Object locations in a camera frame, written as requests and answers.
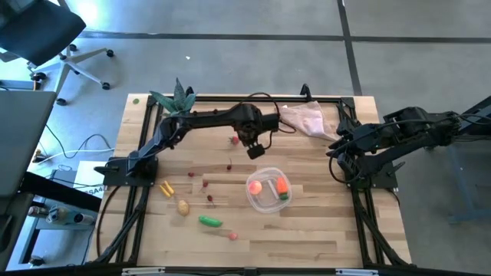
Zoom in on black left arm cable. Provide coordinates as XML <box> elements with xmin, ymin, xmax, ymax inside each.
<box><xmin>239</xmin><ymin>91</ymin><xmax>297</xmax><ymax>150</ymax></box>

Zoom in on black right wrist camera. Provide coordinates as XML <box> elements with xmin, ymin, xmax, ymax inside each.
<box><xmin>338</xmin><ymin>121</ymin><xmax>360</xmax><ymax>137</ymax></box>

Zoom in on grey device with lenses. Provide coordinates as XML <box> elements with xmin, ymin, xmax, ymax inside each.
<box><xmin>28</xmin><ymin>205</ymin><xmax>96</xmax><ymax>227</ymax></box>

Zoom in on silver aluminium bar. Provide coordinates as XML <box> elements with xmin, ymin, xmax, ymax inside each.
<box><xmin>121</xmin><ymin>268</ymin><xmax>166</xmax><ymax>276</ymax></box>
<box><xmin>335</xmin><ymin>268</ymin><xmax>379</xmax><ymax>276</ymax></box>

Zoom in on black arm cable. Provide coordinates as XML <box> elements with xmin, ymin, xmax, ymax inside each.
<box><xmin>328</xmin><ymin>141</ymin><xmax>364</xmax><ymax>184</ymax></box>
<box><xmin>239</xmin><ymin>91</ymin><xmax>297</xmax><ymax>150</ymax></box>

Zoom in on white floor cable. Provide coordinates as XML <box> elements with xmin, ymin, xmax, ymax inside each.
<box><xmin>36</xmin><ymin>146</ymin><xmax>116</xmax><ymax>166</ymax></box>

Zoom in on orange toy carrot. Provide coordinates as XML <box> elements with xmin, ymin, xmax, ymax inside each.
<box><xmin>276</xmin><ymin>176</ymin><xmax>290</xmax><ymax>201</ymax></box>

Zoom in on snake plant in white pot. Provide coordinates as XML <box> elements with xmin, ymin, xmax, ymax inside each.
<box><xmin>149</xmin><ymin>77</ymin><xmax>197</xmax><ymax>116</ymax></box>

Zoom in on grey desk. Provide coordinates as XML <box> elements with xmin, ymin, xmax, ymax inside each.
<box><xmin>0</xmin><ymin>90</ymin><xmax>58</xmax><ymax>197</ymax></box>

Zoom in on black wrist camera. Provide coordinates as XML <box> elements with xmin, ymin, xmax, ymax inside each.
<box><xmin>338</xmin><ymin>121</ymin><xmax>360</xmax><ymax>137</ymax></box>
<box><xmin>246</xmin><ymin>143</ymin><xmax>266</xmax><ymax>160</ymax></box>

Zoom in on black aluminium table frame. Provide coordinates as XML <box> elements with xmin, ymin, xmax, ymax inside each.
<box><xmin>86</xmin><ymin>94</ymin><xmax>414</xmax><ymax>269</ymax></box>

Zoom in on black floor cable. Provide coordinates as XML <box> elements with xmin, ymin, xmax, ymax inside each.
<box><xmin>44</xmin><ymin>122</ymin><xmax>113</xmax><ymax>159</ymax></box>

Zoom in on pale pink cloth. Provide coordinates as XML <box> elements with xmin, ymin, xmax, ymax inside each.
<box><xmin>278</xmin><ymin>100</ymin><xmax>341</xmax><ymax>142</ymax></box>

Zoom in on black office chair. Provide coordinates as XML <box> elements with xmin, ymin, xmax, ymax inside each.
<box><xmin>0</xmin><ymin>0</ymin><xmax>115</xmax><ymax>107</ymax></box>

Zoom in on clear plastic tupperware container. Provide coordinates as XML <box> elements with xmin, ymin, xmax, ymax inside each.
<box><xmin>245</xmin><ymin>166</ymin><xmax>293</xmax><ymax>214</ymax></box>

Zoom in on white printed box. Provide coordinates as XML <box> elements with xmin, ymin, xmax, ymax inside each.
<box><xmin>72</xmin><ymin>160</ymin><xmax>112</xmax><ymax>199</ymax></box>

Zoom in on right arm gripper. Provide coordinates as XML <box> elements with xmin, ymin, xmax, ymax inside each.
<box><xmin>325</xmin><ymin>123</ymin><xmax>383</xmax><ymax>158</ymax></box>

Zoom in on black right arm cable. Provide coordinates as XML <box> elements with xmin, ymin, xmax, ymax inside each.
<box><xmin>328</xmin><ymin>141</ymin><xmax>364</xmax><ymax>184</ymax></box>

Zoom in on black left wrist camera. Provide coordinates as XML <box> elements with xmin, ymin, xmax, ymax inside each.
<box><xmin>246</xmin><ymin>143</ymin><xmax>266</xmax><ymax>160</ymax></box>

